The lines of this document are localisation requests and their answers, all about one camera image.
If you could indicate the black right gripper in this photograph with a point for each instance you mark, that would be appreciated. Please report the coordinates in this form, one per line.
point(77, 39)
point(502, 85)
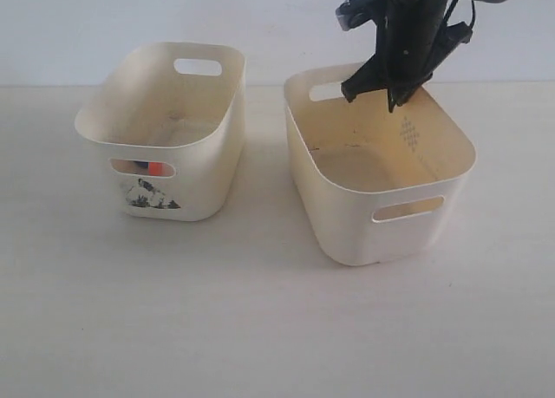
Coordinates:
point(416, 39)

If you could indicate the orange-capped clear tube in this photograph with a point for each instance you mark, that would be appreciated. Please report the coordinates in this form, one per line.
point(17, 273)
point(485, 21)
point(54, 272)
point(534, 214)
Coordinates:
point(155, 169)

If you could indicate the blue-capped clear tube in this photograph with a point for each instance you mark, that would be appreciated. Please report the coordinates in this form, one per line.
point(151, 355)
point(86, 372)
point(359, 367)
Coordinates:
point(142, 165)

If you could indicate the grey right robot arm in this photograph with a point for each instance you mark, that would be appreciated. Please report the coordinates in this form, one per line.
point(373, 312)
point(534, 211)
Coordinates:
point(413, 38)

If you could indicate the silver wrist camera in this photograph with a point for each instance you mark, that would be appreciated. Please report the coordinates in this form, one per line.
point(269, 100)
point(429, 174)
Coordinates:
point(352, 14)

